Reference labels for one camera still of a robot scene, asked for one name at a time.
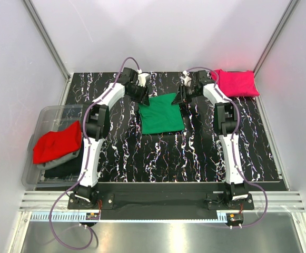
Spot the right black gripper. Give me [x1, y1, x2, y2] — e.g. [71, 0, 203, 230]
[171, 84, 200, 107]

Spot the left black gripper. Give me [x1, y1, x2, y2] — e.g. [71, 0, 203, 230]
[127, 83, 150, 106]

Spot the green t shirt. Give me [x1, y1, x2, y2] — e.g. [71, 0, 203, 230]
[139, 93, 184, 134]

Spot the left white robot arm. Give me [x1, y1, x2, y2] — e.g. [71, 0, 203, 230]
[74, 67, 150, 209]

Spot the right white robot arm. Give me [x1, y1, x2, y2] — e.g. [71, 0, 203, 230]
[171, 69, 249, 209]

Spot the folded pink t shirt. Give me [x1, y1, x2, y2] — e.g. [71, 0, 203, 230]
[210, 69, 260, 97]

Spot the black marble pattern mat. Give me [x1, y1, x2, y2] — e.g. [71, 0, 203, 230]
[64, 72, 287, 191]

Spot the clear plastic bin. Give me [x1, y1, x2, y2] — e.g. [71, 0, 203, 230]
[22, 105, 86, 189]

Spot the red t shirt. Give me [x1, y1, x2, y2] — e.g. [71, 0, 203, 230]
[33, 121, 82, 164]

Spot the black t shirt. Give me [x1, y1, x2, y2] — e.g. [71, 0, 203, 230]
[44, 148, 84, 180]

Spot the right orange connector block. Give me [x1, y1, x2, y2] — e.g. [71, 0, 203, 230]
[228, 213, 244, 222]

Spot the orange connector block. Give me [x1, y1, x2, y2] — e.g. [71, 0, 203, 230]
[86, 212, 101, 220]
[228, 213, 244, 222]

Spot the left orange connector block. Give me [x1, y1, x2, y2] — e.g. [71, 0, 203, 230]
[86, 212, 101, 220]

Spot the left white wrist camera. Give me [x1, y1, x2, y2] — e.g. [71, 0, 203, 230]
[137, 69, 150, 87]

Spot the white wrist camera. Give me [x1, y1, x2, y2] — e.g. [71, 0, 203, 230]
[180, 70, 192, 87]
[137, 69, 150, 87]

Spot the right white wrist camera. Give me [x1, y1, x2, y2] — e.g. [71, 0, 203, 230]
[180, 70, 192, 87]

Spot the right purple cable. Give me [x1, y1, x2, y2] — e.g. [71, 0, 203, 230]
[184, 66, 268, 229]

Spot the purple cable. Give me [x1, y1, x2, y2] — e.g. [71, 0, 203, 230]
[184, 66, 268, 229]
[48, 56, 143, 251]

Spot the left aluminium frame post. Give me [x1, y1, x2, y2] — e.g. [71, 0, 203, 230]
[22, 0, 71, 81]

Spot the aluminium frame post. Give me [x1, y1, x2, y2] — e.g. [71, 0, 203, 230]
[253, 0, 300, 77]
[22, 0, 71, 81]

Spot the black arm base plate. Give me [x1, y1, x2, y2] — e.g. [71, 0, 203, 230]
[68, 182, 254, 211]

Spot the white slotted cable duct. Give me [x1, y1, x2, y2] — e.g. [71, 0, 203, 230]
[31, 211, 227, 223]

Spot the right aluminium frame post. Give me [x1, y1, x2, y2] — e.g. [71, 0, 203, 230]
[253, 0, 300, 77]

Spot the aluminium front rail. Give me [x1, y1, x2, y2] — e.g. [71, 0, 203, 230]
[19, 191, 304, 212]

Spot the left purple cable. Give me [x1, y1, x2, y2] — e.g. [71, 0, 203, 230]
[48, 56, 143, 251]

